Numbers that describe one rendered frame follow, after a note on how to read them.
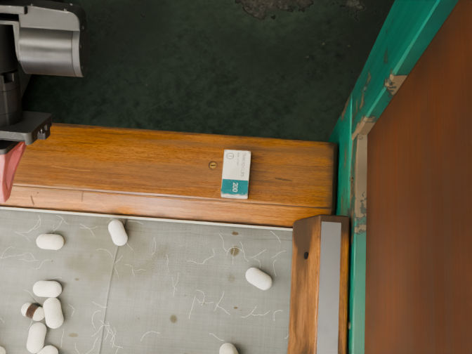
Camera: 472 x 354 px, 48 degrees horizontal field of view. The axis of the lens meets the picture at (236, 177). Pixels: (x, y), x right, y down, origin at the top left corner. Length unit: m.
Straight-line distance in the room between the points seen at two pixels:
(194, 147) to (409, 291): 0.38
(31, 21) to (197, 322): 0.40
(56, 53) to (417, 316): 0.40
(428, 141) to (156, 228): 0.42
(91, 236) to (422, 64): 0.48
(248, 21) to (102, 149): 1.03
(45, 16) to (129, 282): 0.35
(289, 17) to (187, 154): 1.05
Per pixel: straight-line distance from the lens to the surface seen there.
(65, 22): 0.56
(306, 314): 0.60
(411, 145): 0.45
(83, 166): 0.73
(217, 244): 0.71
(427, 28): 0.42
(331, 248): 0.59
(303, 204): 0.69
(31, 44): 0.56
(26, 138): 0.58
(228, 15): 1.70
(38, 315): 0.73
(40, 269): 0.75
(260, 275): 0.68
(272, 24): 1.68
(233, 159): 0.68
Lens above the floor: 1.44
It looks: 75 degrees down
